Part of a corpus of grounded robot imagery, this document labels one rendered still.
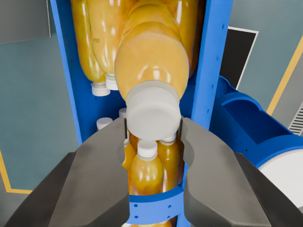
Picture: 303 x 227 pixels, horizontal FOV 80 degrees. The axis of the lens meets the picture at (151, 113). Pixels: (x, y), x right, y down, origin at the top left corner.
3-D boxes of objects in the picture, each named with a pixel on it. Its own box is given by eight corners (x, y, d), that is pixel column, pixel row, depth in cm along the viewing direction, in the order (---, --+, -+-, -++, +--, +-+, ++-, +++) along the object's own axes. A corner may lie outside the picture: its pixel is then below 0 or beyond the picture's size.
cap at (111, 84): (130, 74, 34) (131, 83, 35) (116, 71, 36) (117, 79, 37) (115, 79, 31) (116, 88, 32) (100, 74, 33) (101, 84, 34)
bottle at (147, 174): (157, 198, 49) (160, 140, 40) (163, 224, 42) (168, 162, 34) (130, 202, 47) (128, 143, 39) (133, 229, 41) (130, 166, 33)
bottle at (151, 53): (124, 42, 30) (105, 128, 16) (129, -8, 25) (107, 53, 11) (167, 50, 30) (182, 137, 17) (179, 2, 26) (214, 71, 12)
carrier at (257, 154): (229, 102, 143) (225, 67, 131) (328, 199, 65) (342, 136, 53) (194, 112, 147) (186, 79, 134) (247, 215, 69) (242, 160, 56)
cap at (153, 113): (125, 116, 15) (123, 133, 14) (130, 77, 13) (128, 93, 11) (170, 122, 16) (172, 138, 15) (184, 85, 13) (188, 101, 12)
